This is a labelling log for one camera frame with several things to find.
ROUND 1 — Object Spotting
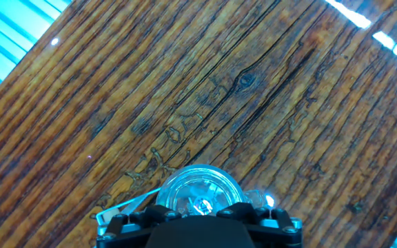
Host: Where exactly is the wood grain table mat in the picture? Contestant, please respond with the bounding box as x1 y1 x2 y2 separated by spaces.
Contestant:
0 0 397 248

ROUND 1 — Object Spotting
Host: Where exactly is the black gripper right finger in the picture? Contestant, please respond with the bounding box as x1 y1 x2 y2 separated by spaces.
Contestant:
216 202 303 248

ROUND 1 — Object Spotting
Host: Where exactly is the clear glass cup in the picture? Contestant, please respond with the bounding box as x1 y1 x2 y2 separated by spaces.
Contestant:
155 164 267 216

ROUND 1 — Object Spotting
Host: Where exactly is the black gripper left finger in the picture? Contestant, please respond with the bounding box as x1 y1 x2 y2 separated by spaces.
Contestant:
96 205 182 248

